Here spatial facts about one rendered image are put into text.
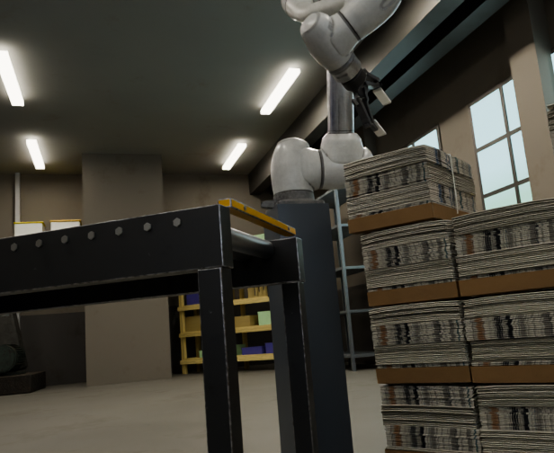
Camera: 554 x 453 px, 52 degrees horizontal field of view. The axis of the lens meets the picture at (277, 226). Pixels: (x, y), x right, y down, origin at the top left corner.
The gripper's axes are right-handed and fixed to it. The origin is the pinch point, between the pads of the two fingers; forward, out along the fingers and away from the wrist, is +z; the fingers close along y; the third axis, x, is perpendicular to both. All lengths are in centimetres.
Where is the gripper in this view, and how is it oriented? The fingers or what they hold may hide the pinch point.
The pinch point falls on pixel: (383, 117)
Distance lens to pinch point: 188.8
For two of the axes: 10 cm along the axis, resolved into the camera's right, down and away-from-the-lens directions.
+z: 6.0, 5.2, 6.0
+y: -2.2, 8.3, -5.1
